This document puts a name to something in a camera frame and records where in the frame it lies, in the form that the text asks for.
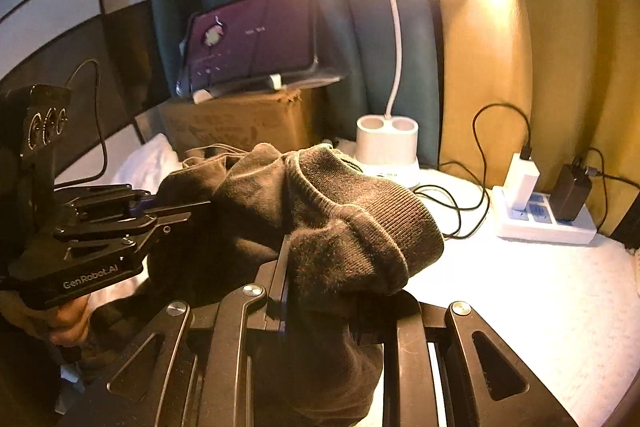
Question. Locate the white tablet stand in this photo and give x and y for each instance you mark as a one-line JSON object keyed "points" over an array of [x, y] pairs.
{"points": [[275, 81]]}

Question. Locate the white charger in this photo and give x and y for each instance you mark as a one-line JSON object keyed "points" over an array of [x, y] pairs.
{"points": [[520, 187]]}

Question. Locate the black charger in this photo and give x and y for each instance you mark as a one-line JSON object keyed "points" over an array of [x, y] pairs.
{"points": [[570, 194]]}

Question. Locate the black tablet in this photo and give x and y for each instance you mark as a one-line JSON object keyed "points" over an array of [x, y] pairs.
{"points": [[250, 37]]}

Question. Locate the brown cardboard box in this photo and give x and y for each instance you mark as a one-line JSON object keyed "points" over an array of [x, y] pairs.
{"points": [[240, 117]]}

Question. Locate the person's left hand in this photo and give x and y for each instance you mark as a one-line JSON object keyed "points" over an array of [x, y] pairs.
{"points": [[65, 322]]}

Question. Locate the white desk lamp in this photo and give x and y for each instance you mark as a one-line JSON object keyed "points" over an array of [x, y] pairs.
{"points": [[387, 147]]}

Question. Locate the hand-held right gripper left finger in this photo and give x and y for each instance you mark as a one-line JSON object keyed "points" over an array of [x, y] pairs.
{"points": [[220, 357]]}

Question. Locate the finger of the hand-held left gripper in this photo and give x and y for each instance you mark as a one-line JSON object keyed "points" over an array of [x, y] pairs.
{"points": [[105, 196], [120, 223]]}

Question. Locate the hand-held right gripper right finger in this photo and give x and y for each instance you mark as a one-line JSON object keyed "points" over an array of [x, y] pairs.
{"points": [[410, 357]]}

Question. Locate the dark knit sock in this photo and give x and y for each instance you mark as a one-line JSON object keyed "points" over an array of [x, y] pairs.
{"points": [[325, 227]]}

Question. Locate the yellow curtain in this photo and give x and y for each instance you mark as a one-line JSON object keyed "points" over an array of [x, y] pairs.
{"points": [[550, 32]]}

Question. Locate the white power strip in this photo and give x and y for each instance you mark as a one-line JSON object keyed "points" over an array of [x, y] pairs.
{"points": [[540, 227]]}

